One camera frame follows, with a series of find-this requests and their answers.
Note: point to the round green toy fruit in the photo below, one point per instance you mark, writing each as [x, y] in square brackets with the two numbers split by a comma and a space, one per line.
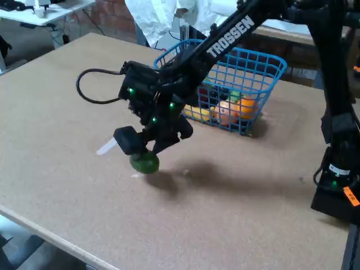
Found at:
[146, 164]

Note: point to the pale peach toy fruit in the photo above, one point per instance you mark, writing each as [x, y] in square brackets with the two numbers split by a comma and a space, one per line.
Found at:
[225, 114]

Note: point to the yellow-green toy fruit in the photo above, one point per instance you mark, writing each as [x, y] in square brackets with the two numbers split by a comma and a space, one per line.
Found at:
[207, 81]

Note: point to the small green leafy toy fruit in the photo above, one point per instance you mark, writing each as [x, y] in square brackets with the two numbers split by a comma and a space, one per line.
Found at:
[235, 96]

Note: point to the orange toy fruit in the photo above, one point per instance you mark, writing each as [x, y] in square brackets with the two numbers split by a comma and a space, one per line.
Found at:
[249, 108]

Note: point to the yellow toy banana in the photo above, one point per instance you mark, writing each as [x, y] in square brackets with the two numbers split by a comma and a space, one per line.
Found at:
[197, 112]

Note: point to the long white tape strip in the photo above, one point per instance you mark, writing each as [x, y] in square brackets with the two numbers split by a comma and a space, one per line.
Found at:
[105, 148]

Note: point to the black toy grapes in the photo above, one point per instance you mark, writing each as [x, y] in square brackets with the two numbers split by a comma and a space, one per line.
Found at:
[216, 95]

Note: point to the wooden workbench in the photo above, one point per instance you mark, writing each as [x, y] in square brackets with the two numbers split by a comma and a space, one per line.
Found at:
[287, 33]

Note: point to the white desk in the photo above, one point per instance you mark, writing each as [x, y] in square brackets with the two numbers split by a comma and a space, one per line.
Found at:
[64, 9]

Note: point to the white object on desk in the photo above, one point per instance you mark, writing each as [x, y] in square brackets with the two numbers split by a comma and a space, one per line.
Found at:
[42, 9]

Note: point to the grey metal post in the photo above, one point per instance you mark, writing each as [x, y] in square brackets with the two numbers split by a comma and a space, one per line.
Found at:
[184, 32]

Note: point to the black metal frame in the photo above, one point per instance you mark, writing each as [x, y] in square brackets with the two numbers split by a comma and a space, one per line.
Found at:
[351, 247]

